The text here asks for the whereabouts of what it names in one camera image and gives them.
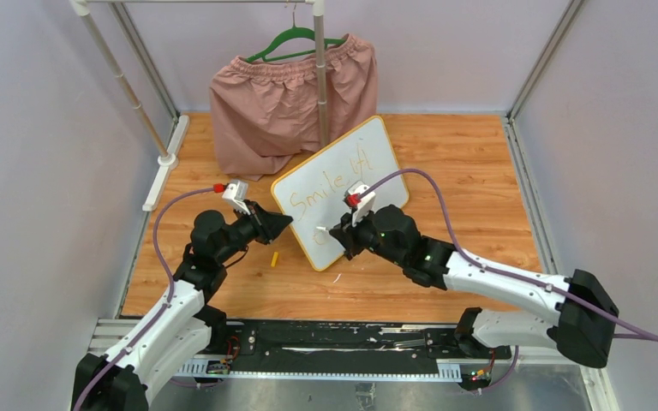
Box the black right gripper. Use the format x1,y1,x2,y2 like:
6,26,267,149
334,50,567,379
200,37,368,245
332,204,406,268

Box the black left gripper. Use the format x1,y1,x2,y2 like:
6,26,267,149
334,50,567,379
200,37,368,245
215,200,292,265

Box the yellow framed whiteboard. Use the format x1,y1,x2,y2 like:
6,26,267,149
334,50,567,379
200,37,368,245
271,116,400,271

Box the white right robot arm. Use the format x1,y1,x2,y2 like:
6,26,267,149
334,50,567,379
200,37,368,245
328,205,619,368

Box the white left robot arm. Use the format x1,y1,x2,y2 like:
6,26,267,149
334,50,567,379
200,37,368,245
71,200,293,410

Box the pink shorts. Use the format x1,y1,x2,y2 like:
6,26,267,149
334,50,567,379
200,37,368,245
209,34,379,181

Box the green clothes hanger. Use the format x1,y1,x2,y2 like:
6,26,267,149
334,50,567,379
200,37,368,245
243,10,348,68

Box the white clothes rack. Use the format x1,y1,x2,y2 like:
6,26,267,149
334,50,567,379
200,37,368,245
69,0,330,212

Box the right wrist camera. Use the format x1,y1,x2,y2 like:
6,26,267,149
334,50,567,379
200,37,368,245
344,181,376,226

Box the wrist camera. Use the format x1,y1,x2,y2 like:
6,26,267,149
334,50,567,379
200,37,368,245
344,181,376,226
222,179,250,215

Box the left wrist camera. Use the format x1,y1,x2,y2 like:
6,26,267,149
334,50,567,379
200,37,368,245
222,179,250,215

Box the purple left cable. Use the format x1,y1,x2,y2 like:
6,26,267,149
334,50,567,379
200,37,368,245
73,183,227,411

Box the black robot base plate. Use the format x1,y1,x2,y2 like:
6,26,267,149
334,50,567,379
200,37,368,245
87,319,597,382

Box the aluminium cage frame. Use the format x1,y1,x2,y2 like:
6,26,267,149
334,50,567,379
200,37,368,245
128,1,573,322

